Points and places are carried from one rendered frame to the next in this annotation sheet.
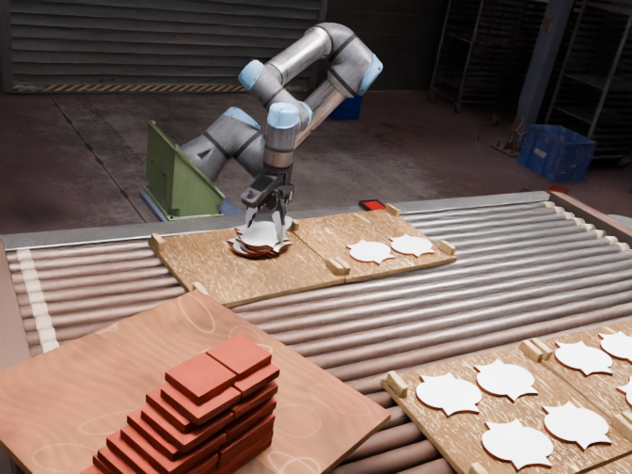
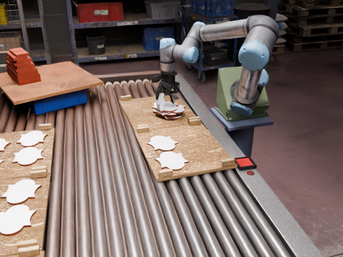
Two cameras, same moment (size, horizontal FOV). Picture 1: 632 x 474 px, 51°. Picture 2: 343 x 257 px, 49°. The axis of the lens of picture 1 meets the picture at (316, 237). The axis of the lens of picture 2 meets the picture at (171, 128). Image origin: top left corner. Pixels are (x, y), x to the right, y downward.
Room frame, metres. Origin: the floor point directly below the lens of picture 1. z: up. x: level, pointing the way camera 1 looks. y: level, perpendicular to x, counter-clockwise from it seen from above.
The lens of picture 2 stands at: (2.23, -1.55, 1.79)
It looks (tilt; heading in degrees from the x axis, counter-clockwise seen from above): 27 degrees down; 110
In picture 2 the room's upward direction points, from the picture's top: straight up
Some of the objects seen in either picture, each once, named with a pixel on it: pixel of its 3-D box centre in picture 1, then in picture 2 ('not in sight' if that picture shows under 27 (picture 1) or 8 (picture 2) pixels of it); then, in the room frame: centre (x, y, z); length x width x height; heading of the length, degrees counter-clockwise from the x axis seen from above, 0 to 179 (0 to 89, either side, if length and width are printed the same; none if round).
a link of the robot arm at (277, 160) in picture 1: (276, 155); (168, 66); (1.61, 0.14, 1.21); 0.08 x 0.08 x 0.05
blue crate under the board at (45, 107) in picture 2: not in sight; (52, 92); (0.89, 0.13, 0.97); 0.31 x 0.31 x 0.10; 55
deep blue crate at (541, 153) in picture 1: (556, 152); not in sight; (5.80, -2.00, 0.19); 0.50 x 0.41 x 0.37; 29
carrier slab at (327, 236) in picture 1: (368, 241); (181, 148); (1.78, -0.16, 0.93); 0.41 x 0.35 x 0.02; 127
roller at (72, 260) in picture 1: (348, 234); (202, 151); (1.87, -0.10, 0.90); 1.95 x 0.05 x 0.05; 123
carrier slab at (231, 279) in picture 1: (245, 260); (157, 111); (1.54, 0.17, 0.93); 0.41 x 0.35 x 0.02; 128
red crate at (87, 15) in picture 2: not in sight; (99, 10); (-0.75, 3.58, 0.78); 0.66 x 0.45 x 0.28; 36
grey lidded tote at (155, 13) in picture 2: not in sight; (162, 8); (0.05, 4.13, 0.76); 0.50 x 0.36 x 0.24; 42
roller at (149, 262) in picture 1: (356, 242); (192, 152); (1.83, -0.13, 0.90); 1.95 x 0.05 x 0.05; 123
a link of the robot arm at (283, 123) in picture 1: (282, 127); (168, 50); (1.61, 0.13, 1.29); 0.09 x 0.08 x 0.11; 168
